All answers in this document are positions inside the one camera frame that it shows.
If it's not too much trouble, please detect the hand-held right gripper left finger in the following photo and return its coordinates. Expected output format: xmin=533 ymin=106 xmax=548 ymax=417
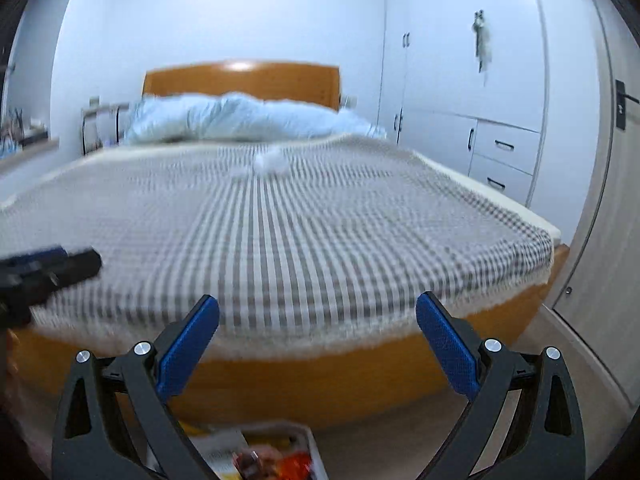
xmin=51 ymin=294 xmax=222 ymax=480

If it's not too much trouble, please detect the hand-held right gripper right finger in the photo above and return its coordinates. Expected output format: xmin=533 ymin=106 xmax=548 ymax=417
xmin=414 ymin=290 xmax=587 ymax=480

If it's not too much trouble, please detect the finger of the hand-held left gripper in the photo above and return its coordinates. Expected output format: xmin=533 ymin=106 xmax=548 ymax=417
xmin=0 ymin=245 xmax=68 ymax=273
xmin=30 ymin=248 xmax=104 ymax=288

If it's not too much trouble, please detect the orange red snack wrapper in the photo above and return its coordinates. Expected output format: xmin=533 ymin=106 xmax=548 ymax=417
xmin=232 ymin=449 xmax=315 ymax=480

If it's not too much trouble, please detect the white plastic-lined trash bin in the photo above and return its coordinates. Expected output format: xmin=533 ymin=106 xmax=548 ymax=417
xmin=187 ymin=421 xmax=330 ymax=480

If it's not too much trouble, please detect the light wooden desk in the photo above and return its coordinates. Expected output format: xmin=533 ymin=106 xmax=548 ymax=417
xmin=0 ymin=105 xmax=61 ymax=163

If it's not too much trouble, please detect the brown checkered bed cover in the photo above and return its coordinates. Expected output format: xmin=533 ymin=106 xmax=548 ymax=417
xmin=0 ymin=132 xmax=556 ymax=356

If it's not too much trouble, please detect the black metal bedside rack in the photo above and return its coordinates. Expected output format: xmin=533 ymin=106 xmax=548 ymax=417
xmin=80 ymin=97 xmax=132 ymax=157

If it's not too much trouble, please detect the beige wooden door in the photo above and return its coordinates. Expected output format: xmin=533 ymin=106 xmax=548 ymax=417
xmin=542 ymin=0 xmax=640 ymax=406

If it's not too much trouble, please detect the light blue duvet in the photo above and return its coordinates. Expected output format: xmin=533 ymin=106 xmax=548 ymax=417
xmin=122 ymin=91 xmax=388 ymax=145

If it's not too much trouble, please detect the white wardrobe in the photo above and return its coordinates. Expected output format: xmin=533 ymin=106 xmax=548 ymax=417
xmin=377 ymin=0 xmax=551 ymax=208

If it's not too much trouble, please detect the hanging wardrobe ornament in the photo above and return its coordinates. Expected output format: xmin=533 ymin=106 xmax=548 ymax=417
xmin=471 ymin=9 xmax=493 ymax=73

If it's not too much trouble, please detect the wooden bed frame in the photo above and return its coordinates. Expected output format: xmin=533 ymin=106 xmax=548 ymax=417
xmin=0 ymin=60 xmax=571 ymax=431

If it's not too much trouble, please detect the black door handle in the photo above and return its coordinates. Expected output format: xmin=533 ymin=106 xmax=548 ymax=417
xmin=614 ymin=79 xmax=640 ymax=132

